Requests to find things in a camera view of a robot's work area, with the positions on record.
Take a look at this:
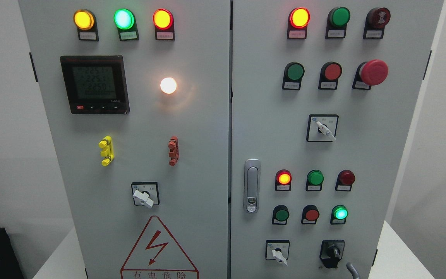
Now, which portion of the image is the black knob selector switch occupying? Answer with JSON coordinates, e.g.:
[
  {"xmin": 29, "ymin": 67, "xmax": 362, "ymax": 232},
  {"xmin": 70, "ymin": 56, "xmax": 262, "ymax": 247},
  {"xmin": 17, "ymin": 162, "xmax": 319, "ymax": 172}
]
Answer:
[{"xmin": 320, "ymin": 240, "xmax": 345, "ymax": 269}]

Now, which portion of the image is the red terminal connector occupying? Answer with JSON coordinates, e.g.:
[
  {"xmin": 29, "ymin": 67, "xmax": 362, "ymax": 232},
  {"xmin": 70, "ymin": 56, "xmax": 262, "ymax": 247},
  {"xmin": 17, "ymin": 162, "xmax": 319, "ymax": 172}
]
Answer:
[{"xmin": 168, "ymin": 136, "xmax": 179, "ymax": 166}]

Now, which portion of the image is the red lit indicator lower left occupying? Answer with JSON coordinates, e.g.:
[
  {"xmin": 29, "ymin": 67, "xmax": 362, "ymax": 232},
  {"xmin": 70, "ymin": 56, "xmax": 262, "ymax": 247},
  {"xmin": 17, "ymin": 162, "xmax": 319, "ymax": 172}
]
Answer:
[{"xmin": 275, "ymin": 169, "xmax": 292, "ymax": 192}]

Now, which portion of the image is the red lit indicator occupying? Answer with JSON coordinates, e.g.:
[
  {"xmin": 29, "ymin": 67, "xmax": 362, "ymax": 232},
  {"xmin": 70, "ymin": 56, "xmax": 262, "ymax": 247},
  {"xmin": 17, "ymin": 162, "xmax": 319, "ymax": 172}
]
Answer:
[
  {"xmin": 275, "ymin": 169, "xmax": 292, "ymax": 192},
  {"xmin": 287, "ymin": 7, "xmax": 310, "ymax": 40}
]

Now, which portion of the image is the white glowing lamp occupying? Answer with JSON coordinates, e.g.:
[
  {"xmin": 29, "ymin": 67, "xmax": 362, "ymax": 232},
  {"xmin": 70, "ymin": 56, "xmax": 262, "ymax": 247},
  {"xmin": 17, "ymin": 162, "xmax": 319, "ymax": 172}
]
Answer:
[{"xmin": 160, "ymin": 77, "xmax": 177, "ymax": 94}]

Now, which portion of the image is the green push button lower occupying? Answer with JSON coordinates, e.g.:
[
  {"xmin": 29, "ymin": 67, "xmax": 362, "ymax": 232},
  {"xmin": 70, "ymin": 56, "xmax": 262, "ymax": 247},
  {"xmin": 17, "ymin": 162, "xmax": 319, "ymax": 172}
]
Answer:
[{"xmin": 271, "ymin": 205, "xmax": 290, "ymax": 226}]

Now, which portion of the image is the green push button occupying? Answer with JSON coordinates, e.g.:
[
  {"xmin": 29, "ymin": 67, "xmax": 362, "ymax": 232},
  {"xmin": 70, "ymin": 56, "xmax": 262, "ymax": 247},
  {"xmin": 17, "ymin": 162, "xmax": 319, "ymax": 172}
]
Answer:
[
  {"xmin": 282, "ymin": 62, "xmax": 305, "ymax": 91},
  {"xmin": 271, "ymin": 205, "xmax": 290, "ymax": 226}
]

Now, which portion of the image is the green push button upper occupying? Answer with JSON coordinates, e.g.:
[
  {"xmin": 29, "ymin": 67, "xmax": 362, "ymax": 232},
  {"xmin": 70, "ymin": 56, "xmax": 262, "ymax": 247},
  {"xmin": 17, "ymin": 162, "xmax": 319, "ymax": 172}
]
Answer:
[{"xmin": 282, "ymin": 62, "xmax": 305, "ymax": 91}]

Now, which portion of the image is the grey cabinet left door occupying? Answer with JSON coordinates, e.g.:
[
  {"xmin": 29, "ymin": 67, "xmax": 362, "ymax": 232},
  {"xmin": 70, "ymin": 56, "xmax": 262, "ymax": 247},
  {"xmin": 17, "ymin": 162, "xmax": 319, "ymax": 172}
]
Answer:
[{"xmin": 19, "ymin": 0, "xmax": 230, "ymax": 279}]

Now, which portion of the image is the grey cabinet door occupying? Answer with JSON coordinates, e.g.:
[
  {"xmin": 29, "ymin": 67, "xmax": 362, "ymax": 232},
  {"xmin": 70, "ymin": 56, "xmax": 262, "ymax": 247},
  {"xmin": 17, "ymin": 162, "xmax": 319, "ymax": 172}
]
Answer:
[
  {"xmin": 230, "ymin": 0, "xmax": 444, "ymax": 279},
  {"xmin": 19, "ymin": 0, "xmax": 230, "ymax": 279}
]

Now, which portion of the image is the green indicator lower middle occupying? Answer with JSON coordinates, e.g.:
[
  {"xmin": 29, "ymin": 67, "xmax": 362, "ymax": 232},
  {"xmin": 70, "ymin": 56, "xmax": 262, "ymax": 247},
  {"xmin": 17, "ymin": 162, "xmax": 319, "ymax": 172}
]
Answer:
[{"xmin": 305, "ymin": 169, "xmax": 324, "ymax": 192}]

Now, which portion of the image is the grey cabinet right door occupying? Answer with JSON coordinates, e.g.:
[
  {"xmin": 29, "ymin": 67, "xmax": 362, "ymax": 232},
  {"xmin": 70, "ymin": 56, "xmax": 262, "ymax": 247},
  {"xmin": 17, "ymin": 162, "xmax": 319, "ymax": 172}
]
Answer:
[{"xmin": 230, "ymin": 0, "xmax": 444, "ymax": 279}]

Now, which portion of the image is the red push button lower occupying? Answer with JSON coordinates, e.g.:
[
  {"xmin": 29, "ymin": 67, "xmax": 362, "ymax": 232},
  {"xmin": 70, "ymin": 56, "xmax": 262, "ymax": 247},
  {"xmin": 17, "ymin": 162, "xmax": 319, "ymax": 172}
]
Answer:
[{"xmin": 301, "ymin": 205, "xmax": 320, "ymax": 225}]

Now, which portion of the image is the red push button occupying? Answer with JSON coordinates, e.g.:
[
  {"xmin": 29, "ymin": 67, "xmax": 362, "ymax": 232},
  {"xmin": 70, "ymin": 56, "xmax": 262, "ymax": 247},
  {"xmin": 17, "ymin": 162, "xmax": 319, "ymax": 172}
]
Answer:
[
  {"xmin": 318, "ymin": 61, "xmax": 342, "ymax": 90},
  {"xmin": 301, "ymin": 205, "xmax": 320, "ymax": 225}
]

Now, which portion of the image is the yellow terminal connector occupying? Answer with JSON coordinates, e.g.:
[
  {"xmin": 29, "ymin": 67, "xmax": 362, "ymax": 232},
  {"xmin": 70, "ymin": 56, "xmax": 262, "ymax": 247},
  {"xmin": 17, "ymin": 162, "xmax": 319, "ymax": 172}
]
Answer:
[{"xmin": 98, "ymin": 135, "xmax": 115, "ymax": 167}]

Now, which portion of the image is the red push button upper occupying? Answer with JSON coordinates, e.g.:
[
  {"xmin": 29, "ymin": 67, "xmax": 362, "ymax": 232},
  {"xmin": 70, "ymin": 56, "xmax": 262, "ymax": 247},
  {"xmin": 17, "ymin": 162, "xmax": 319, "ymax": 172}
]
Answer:
[{"xmin": 318, "ymin": 61, "xmax": 342, "ymax": 90}]

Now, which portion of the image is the red indicator lower right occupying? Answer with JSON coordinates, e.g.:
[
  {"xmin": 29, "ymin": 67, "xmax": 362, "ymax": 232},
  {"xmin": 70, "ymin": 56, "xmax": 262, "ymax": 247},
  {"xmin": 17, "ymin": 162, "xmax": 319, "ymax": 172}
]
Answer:
[{"xmin": 336, "ymin": 170, "xmax": 356, "ymax": 192}]

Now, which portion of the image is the red electric warning sign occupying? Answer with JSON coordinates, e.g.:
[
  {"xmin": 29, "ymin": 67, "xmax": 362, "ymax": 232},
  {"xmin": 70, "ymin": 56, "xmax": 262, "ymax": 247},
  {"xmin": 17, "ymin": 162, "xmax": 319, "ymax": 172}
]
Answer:
[{"xmin": 120, "ymin": 215, "xmax": 199, "ymax": 279}]

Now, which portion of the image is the orange red indicator light left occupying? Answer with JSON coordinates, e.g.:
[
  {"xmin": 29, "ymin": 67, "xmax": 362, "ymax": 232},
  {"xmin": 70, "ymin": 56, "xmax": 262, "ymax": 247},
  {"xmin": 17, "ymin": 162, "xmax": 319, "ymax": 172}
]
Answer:
[{"xmin": 153, "ymin": 9, "xmax": 175, "ymax": 41}]

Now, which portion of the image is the green indicator bottom right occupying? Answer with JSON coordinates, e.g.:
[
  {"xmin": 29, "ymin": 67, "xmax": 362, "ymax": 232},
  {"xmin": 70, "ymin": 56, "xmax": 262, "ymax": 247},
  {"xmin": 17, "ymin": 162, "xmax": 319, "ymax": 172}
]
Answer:
[{"xmin": 330, "ymin": 205, "xmax": 348, "ymax": 225}]

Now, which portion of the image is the black digital power meter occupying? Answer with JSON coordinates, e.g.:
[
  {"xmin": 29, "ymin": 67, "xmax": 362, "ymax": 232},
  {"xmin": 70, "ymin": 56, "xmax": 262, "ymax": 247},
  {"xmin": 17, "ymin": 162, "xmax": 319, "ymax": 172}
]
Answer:
[{"xmin": 60, "ymin": 55, "xmax": 130, "ymax": 115}]

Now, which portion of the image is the red lit indicator top right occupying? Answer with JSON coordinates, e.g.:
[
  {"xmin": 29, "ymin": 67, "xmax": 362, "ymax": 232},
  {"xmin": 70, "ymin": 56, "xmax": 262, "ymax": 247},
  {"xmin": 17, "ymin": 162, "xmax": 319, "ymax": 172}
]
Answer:
[{"xmin": 287, "ymin": 7, "xmax": 310, "ymax": 40}]

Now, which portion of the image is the green lit indicator light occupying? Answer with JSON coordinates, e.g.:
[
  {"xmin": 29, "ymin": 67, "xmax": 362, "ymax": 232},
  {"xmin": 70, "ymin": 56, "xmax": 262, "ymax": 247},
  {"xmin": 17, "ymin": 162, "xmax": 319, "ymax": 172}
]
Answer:
[{"xmin": 113, "ymin": 9, "xmax": 139, "ymax": 41}]

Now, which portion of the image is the green indicator top right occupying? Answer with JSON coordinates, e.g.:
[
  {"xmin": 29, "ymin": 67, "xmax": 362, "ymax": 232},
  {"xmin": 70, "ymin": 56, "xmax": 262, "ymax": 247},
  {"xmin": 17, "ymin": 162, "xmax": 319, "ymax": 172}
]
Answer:
[{"xmin": 325, "ymin": 7, "xmax": 351, "ymax": 39}]

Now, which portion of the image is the red emergency stop button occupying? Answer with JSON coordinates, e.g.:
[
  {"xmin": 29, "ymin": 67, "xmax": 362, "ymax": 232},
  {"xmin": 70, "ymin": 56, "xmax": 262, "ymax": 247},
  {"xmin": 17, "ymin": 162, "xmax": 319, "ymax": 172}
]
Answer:
[{"xmin": 352, "ymin": 59, "xmax": 389, "ymax": 90}]

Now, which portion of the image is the yellow indicator light top left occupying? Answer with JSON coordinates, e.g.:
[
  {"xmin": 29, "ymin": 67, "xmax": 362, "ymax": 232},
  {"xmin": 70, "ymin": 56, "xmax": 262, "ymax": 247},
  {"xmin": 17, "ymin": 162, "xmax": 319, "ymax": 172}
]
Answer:
[{"xmin": 73, "ymin": 9, "xmax": 99, "ymax": 41}]

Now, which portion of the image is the dark red buzzer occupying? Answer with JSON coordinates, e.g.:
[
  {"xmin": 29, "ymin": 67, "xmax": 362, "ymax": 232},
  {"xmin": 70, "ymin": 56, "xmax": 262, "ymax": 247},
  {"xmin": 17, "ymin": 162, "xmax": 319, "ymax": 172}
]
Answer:
[{"xmin": 363, "ymin": 7, "xmax": 391, "ymax": 39}]

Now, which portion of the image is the silver door lock handle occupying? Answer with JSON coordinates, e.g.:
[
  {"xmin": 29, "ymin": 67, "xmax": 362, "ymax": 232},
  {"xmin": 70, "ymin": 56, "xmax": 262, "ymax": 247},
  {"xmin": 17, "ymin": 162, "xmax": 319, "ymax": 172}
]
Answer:
[{"xmin": 243, "ymin": 158, "xmax": 261, "ymax": 213}]

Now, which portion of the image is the white selector switch left door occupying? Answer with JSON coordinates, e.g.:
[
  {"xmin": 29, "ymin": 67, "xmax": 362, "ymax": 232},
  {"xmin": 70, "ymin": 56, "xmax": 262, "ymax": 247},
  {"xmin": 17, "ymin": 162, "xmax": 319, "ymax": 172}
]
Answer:
[{"xmin": 131, "ymin": 182, "xmax": 160, "ymax": 208}]

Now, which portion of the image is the white selector switch upper right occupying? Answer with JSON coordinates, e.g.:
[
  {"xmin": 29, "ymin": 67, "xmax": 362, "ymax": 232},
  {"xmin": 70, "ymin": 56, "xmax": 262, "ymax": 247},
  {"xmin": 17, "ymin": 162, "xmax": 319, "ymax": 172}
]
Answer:
[{"xmin": 306, "ymin": 114, "xmax": 339, "ymax": 142}]

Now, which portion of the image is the white selector switch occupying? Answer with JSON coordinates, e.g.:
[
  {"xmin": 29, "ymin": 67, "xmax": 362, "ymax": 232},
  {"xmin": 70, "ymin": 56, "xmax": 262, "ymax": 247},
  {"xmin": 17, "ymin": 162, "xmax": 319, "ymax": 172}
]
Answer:
[
  {"xmin": 306, "ymin": 114, "xmax": 339, "ymax": 142},
  {"xmin": 265, "ymin": 240, "xmax": 290, "ymax": 266}
]

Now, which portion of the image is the white selector switch bottom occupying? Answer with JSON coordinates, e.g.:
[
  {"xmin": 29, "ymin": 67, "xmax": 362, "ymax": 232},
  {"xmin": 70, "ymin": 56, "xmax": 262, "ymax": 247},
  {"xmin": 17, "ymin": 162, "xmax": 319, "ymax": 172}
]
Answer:
[{"xmin": 265, "ymin": 240, "xmax": 290, "ymax": 266}]

